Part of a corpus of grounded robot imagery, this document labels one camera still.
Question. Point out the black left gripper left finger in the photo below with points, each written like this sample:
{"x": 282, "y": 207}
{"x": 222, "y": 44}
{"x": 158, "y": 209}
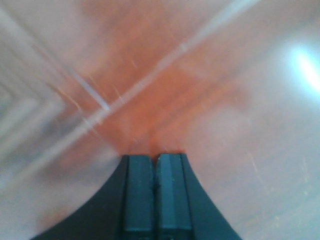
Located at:
{"x": 122, "y": 209}

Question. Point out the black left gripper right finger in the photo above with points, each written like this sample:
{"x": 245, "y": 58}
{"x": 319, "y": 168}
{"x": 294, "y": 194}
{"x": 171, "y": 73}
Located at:
{"x": 184, "y": 210}

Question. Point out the brown door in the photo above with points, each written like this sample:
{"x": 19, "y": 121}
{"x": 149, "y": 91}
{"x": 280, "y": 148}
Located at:
{"x": 234, "y": 84}

